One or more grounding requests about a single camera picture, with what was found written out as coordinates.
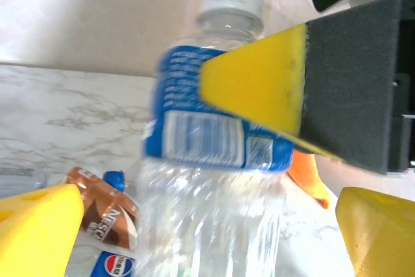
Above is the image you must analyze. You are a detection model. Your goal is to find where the brown Nescafe bottle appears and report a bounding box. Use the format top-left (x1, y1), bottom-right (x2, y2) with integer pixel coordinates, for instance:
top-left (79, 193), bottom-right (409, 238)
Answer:
top-left (64, 166), bottom-right (140, 252)

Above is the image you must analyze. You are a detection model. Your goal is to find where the clear Pepsi bottle blue cap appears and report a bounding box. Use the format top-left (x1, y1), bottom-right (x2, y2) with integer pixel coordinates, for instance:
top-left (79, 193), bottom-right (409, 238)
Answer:
top-left (66, 247), bottom-right (147, 277)

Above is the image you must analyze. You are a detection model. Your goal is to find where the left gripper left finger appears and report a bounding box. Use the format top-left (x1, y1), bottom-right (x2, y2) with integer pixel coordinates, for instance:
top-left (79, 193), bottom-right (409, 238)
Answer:
top-left (0, 184), bottom-right (84, 277)

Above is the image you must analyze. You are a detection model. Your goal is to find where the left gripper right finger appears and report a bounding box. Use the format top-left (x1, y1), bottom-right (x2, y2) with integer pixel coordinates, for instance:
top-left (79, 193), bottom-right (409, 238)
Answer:
top-left (335, 187), bottom-right (415, 277)

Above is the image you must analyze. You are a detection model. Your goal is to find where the blue label water bottle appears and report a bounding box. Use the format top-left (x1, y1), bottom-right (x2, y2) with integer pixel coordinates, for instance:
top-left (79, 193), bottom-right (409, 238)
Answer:
top-left (136, 0), bottom-right (296, 277)

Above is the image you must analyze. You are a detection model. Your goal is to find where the orange plush toy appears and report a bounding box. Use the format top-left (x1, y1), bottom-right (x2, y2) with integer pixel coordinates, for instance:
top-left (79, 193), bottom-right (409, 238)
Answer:
top-left (287, 152), bottom-right (330, 210)

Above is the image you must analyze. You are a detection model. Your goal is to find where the white bin with plastic liner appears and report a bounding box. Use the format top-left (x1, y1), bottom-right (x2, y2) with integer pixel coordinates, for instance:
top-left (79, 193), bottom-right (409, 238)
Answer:
top-left (48, 0), bottom-right (312, 78)

